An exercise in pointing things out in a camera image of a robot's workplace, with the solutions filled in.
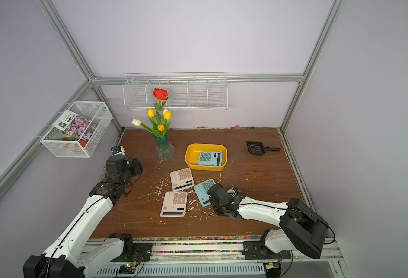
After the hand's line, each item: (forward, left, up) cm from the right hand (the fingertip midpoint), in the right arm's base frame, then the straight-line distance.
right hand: (207, 197), depth 86 cm
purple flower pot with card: (+19, +56, +31) cm, 67 cm away
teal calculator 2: (+24, -2, -1) cm, 24 cm away
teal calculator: (+5, +3, -3) cm, 6 cm away
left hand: (+11, +34, +16) cm, 39 cm away
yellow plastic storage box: (+30, +9, -1) cm, 31 cm away
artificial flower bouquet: (+35, +25, +21) cm, 48 cm away
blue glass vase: (+28, +25, +3) cm, 38 cm away
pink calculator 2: (-2, +17, -2) cm, 17 cm away
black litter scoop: (+34, -33, -4) cm, 48 cm away
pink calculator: (+11, +14, -1) cm, 18 cm away
